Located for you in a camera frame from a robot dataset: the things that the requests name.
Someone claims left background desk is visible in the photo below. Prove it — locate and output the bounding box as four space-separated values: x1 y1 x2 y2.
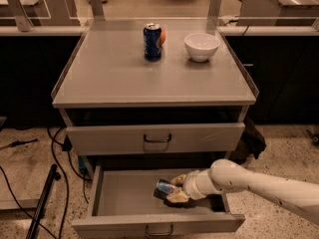
0 0 80 26

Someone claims white bowl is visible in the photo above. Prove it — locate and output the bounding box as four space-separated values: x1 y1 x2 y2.
184 33 220 62

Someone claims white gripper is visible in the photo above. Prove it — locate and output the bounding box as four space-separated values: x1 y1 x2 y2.
166 169 216 203

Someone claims black cable on floor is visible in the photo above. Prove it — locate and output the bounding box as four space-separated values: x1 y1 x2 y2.
0 126 93 239

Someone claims black bar on floor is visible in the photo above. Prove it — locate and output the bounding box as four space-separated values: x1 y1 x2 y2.
26 164 57 239

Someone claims open middle grey drawer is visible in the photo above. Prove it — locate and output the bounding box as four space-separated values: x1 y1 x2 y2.
72 166 245 238

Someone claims right background desk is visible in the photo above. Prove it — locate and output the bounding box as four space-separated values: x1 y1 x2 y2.
237 0 319 26

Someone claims grey drawer cabinet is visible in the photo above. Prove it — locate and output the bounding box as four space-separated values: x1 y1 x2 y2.
50 18 260 239

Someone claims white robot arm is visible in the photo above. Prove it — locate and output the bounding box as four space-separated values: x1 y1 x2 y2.
166 159 319 225

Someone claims black tool on floor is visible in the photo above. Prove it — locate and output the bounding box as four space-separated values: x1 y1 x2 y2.
0 138 38 150

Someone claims redbull can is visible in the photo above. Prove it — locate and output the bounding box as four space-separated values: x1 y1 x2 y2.
154 179 178 200

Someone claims orange fruit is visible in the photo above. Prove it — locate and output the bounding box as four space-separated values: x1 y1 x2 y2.
159 29 166 45

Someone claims blue pepsi can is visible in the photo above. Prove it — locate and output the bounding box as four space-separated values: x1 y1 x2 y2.
144 23 161 61

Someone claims background desk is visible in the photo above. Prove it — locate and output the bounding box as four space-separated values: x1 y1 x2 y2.
0 0 80 26
237 0 319 26

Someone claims top grey drawer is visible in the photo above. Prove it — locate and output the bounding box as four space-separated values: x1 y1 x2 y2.
66 122 245 155

